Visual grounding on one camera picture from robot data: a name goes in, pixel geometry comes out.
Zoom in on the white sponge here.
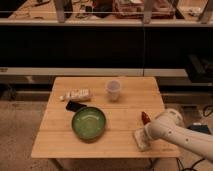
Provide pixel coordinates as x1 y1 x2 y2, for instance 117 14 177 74
134 129 151 151

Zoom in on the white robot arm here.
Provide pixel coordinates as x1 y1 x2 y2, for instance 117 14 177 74
143 108 213 163

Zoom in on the red brown sausage toy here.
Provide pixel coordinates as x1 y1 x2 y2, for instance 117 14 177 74
141 112 150 125

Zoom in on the blue black device on floor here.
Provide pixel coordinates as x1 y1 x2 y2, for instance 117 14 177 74
188 124 211 134

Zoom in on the green bowl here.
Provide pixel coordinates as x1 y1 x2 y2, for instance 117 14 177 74
71 107 106 141

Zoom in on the clear plastic cup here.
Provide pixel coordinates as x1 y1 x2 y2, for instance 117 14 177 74
106 80 121 101

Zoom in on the wooden table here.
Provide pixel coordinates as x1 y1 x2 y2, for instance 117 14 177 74
31 77 180 160

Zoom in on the black rectangular block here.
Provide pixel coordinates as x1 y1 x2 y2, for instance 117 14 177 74
66 101 85 112

